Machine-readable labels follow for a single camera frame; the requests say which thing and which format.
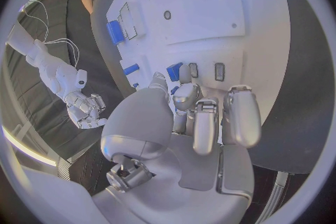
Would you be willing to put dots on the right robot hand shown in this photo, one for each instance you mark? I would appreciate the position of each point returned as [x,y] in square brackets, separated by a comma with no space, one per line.
[84,110]

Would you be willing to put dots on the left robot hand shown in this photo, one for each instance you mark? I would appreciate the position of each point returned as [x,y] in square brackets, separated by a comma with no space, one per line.
[162,161]

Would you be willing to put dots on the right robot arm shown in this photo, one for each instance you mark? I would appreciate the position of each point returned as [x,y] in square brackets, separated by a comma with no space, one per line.
[49,66]

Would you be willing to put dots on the white task board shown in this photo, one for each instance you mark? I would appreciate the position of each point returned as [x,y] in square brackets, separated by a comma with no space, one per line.
[210,18]

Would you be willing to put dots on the small blue peg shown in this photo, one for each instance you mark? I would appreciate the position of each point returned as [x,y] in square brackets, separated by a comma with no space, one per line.
[135,85]

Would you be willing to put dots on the small blue plug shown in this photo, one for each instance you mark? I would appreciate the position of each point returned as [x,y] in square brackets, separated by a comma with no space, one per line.
[174,90]

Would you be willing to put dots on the large blue cylinder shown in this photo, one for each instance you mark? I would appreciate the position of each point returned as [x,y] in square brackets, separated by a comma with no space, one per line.
[115,32]

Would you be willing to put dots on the blue block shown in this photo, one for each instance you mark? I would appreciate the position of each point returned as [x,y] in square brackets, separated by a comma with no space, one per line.
[173,72]

